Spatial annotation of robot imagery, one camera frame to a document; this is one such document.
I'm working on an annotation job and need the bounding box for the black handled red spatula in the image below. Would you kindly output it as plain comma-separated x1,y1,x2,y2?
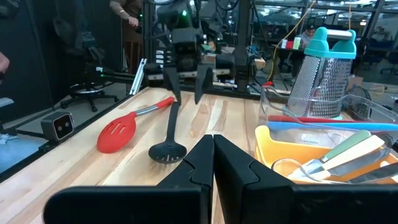
148,101,188,165

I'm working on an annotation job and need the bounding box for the steel box grater teal handle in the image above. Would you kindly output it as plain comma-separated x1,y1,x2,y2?
285,27,358,121

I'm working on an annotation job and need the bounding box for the yellow-handled knife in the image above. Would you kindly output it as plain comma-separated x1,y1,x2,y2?
328,147,392,178

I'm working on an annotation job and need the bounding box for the red slotted spoon steel handle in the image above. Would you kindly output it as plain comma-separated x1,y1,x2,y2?
96,96,175,154

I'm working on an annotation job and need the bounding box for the blue mat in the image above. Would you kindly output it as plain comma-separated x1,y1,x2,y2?
0,133,47,174

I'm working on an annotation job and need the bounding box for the orange plastic bin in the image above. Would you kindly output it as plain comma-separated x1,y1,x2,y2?
254,125,398,185

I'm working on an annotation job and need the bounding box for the green-handled knife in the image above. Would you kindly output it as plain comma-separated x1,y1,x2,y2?
287,129,373,181

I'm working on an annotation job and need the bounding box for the clear plastic bin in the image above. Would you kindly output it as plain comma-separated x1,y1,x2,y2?
259,85,398,150

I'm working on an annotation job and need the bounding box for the person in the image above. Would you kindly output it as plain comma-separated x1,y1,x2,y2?
108,0,142,75
298,24,317,49

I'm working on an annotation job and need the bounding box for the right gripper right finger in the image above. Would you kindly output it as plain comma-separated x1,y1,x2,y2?
214,134,398,224

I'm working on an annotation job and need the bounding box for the dark red silicone spoon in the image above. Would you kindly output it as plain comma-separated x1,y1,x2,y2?
268,114,354,124

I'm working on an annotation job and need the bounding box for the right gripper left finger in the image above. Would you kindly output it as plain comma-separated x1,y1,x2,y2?
43,134,216,224

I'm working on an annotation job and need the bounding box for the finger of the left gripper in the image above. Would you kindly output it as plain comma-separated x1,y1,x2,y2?
164,66,183,105
194,64,214,105

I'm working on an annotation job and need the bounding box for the yellow hanging cable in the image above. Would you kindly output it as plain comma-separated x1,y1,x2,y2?
267,0,317,83

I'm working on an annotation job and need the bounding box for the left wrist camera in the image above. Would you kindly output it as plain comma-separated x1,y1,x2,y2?
172,27,205,45

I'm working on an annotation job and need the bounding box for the blue silicone spoon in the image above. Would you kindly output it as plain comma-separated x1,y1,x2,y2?
267,121,398,133

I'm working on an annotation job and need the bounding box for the silver metal strip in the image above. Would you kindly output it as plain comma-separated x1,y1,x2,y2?
128,58,147,96

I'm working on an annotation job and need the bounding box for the black office chair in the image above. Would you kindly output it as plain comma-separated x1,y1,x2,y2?
60,30,119,113

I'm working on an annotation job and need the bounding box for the grey table-level camera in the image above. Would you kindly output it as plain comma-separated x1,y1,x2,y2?
40,111,75,142

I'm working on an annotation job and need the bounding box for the cream-handled knife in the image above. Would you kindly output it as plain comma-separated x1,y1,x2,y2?
297,135,386,184

